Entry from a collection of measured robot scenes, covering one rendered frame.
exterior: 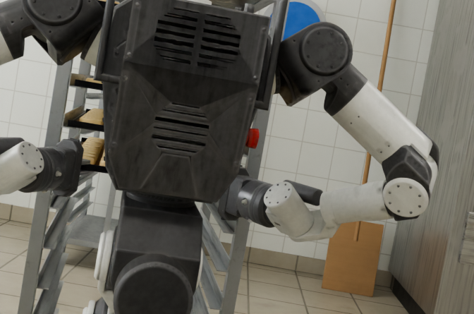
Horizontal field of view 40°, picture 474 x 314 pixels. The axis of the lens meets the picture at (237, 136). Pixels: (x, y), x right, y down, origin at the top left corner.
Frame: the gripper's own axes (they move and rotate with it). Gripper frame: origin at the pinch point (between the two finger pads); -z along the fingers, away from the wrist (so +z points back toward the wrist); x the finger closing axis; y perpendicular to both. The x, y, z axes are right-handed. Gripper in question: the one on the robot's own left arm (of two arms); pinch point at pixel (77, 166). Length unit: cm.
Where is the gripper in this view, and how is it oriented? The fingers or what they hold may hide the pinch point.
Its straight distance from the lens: 147.7
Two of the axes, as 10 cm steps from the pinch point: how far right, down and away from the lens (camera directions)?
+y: -9.2, -1.8, 3.4
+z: -3.5, -0.1, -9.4
